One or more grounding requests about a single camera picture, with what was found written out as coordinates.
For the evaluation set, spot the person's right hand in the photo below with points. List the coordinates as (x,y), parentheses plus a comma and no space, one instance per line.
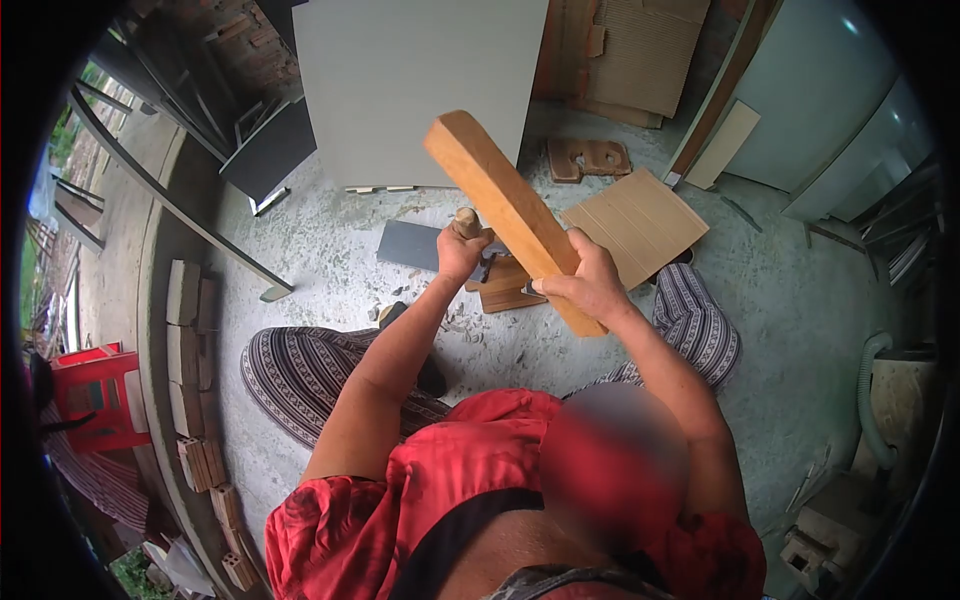
(592,289)

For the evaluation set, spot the person's left hand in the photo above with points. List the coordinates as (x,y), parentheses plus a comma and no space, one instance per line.
(459,256)

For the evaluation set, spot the person's right thumb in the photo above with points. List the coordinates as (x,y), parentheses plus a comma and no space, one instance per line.
(580,247)

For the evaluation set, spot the person's left fingers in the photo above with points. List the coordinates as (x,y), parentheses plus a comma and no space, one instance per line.
(480,246)

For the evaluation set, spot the person's right index finger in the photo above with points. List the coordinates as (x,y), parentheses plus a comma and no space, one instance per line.
(553,285)

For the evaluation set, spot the wooden plank mallet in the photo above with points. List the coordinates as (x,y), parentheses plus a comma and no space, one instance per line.
(499,195)

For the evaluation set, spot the brown wooden workpiece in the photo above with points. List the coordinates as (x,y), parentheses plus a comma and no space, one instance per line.
(504,289)

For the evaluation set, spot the flat cardboard sheet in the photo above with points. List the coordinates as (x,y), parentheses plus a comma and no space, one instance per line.
(637,221)

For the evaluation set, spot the small dark grey board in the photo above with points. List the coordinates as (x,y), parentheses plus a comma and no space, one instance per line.
(405,246)

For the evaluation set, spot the scatter of wood chips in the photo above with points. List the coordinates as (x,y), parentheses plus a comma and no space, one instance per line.
(461,322)

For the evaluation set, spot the wooden piece with cut-outs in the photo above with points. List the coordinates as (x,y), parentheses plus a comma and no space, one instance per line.
(589,161)

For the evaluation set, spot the beige narrow board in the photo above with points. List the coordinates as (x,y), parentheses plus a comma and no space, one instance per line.
(721,146)

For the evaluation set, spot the large light grey board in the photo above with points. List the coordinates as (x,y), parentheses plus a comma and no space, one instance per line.
(405,82)

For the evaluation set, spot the leaning corrugated cardboard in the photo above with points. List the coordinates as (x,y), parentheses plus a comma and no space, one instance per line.
(645,60)

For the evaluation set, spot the person's body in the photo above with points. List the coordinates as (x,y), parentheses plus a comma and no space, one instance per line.
(465,480)

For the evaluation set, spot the person's legs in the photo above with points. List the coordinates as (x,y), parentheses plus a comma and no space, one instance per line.
(300,375)

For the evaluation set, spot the dark grey panel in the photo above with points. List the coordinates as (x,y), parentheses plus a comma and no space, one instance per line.
(270,154)

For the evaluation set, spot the pale green cabinet panels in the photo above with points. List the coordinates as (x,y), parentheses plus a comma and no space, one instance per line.
(817,105)

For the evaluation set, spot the long grey bar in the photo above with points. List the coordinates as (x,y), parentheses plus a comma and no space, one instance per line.
(187,217)

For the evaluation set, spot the row of bricks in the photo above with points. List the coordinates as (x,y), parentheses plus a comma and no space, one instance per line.
(187,375)

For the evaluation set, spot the grey workshop machine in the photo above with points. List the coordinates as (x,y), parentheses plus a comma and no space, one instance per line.
(840,517)

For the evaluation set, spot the red plastic stool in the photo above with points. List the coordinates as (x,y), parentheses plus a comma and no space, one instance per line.
(94,397)

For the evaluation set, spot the brown wooden post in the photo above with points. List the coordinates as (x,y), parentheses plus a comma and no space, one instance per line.
(712,97)

